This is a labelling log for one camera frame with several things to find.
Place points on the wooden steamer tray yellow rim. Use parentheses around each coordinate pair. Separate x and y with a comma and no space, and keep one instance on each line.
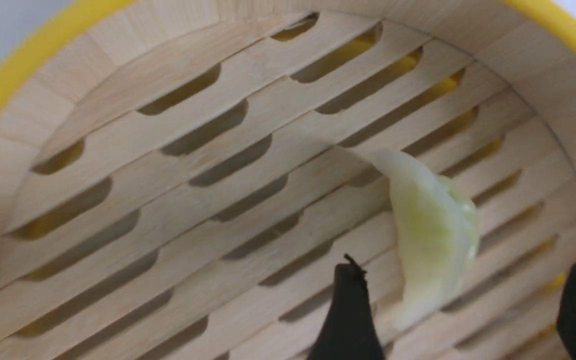
(178,178)

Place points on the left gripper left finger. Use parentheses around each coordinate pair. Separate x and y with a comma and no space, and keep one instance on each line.
(348,331)

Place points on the greenish dumpling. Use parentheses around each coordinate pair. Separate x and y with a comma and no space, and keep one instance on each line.
(437,234)

